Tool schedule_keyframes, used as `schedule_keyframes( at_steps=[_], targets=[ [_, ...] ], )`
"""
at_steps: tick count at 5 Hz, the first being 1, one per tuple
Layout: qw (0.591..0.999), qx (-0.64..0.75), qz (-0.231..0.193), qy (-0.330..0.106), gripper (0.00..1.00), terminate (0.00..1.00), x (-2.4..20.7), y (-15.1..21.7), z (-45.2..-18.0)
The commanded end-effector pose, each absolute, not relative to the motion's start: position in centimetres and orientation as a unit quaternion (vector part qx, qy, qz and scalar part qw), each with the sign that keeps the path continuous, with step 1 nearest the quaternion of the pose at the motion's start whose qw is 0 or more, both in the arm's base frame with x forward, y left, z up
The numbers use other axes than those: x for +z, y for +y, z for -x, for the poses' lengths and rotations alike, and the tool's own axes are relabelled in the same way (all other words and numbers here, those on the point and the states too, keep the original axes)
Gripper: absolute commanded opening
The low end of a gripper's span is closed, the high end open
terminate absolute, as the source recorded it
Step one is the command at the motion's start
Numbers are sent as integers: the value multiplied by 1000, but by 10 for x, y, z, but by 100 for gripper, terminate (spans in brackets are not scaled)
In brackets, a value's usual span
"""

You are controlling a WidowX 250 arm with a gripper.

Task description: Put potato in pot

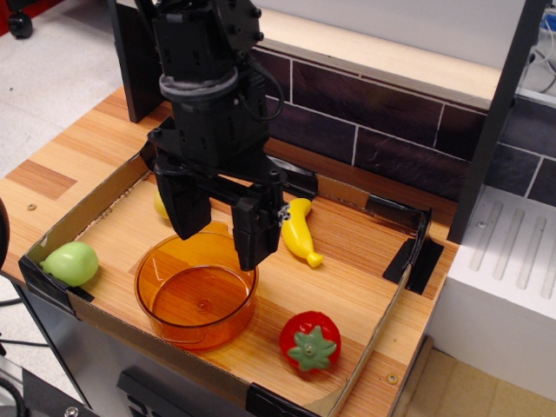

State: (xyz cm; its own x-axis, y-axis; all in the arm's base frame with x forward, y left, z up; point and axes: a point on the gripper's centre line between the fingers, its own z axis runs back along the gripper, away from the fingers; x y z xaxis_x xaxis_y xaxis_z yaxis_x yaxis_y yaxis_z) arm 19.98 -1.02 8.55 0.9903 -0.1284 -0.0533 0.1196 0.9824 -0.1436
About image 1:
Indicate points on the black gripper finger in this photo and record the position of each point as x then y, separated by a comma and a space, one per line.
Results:
187, 205
257, 219

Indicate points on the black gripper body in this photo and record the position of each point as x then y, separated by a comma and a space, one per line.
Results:
219, 126

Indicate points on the yellow toy potato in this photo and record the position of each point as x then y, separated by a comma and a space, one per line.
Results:
159, 206

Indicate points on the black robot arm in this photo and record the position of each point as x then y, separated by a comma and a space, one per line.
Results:
204, 38

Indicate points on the orange transparent plastic pot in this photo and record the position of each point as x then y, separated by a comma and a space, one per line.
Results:
194, 291

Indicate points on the cardboard fence with black tape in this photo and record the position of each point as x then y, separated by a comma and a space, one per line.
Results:
386, 259

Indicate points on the yellow toy banana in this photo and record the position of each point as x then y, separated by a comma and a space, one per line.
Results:
296, 235

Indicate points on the green toy pear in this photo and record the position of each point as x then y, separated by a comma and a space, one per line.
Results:
74, 263

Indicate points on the red toy strawberry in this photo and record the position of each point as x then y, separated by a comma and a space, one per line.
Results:
310, 342

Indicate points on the black caster wheel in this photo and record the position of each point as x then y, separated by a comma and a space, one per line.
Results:
20, 25

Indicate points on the white toy sink drainer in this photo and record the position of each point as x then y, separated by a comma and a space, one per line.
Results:
496, 311

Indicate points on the black vertical post left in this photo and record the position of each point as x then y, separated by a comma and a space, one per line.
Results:
138, 60

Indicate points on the black vertical post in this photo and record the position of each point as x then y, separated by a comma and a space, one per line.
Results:
138, 60
521, 47

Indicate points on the black vertical post right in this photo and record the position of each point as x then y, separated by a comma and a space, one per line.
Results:
521, 47

